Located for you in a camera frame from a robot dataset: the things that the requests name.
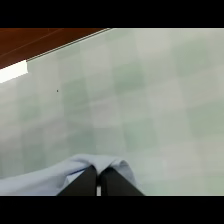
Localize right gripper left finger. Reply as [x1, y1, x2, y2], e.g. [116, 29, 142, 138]
[56, 165, 98, 197]

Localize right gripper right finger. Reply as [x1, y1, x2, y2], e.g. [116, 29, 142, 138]
[99, 167, 145, 197]

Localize light blue shirt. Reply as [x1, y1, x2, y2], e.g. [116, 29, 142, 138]
[0, 153, 140, 197]

